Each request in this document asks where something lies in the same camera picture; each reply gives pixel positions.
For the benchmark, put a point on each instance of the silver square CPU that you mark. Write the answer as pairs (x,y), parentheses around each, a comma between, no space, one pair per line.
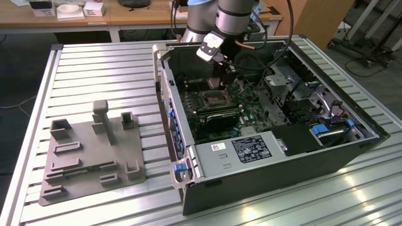
(213,83)

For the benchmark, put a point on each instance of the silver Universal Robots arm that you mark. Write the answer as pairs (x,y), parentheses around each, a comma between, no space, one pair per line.
(232,18)

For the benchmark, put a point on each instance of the RAM slot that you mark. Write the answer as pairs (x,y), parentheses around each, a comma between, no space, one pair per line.
(197,88)
(197,85)
(196,81)

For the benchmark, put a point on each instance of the copper curved tube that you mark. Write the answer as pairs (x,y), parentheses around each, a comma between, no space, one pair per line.
(245,46)

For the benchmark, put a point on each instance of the grey metal disk bay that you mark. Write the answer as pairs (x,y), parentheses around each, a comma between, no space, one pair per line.
(276,80)

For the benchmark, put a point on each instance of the green motherboard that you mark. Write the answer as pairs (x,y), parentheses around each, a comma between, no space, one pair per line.
(251,110)

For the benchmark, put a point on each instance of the black graphics card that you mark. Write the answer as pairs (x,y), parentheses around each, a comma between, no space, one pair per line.
(220,124)

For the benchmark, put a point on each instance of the blue card retention clip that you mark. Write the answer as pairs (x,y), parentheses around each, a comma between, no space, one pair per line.
(171,111)

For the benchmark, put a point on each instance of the silver chipset heat sink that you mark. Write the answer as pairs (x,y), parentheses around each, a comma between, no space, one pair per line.
(251,131)

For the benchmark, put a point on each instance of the brown wooden panel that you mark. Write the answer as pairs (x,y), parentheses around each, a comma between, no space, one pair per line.
(314,23)

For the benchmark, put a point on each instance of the wooden desk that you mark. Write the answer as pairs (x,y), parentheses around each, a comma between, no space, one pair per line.
(140,16)
(18,20)

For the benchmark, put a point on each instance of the black round object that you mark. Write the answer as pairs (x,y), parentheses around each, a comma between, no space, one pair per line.
(133,2)

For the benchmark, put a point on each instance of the wheeled equipment cart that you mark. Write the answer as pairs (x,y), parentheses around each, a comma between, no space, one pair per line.
(354,50)

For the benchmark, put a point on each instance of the black plastic shroud box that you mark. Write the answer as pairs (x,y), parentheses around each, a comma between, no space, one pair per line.
(297,141)

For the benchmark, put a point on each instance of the hard disk in blue carrier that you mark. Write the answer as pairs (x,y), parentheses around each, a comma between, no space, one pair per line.
(318,130)

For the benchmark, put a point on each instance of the silver power supply unit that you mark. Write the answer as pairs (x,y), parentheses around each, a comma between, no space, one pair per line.
(216,162)

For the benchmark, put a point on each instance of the blue plastic latch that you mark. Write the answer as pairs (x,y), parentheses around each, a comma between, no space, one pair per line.
(348,123)

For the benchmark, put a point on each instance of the plain white box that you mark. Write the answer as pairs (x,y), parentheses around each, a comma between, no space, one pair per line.
(93,10)

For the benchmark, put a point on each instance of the black open PC case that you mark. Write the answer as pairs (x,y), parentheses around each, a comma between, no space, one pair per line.
(281,188)

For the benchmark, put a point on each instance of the grey plastic parts rack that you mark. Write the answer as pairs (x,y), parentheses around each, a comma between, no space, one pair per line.
(93,150)

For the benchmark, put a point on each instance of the white box with black label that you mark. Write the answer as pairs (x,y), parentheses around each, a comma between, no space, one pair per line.
(41,11)

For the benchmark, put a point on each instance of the green RAM stick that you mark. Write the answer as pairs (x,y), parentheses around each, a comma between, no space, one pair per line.
(84,170)

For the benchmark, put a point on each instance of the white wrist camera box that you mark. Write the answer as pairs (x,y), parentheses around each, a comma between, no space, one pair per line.
(209,47)

